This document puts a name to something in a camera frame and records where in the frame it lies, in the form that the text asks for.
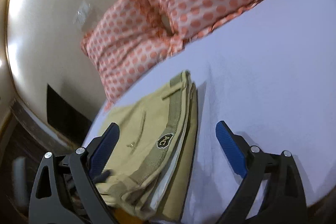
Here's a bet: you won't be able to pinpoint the large orange polka-dot pillow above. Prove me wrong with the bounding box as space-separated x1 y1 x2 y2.
81 0 183 107

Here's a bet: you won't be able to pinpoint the white bed mattress sheet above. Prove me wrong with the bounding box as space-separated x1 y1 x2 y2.
118 0 335 223

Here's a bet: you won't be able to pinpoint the white wall switch plate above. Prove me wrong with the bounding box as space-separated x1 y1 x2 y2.
73 0 91 30

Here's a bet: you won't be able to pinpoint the khaki green pants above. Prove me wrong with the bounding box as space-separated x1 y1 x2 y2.
96 71 198 222

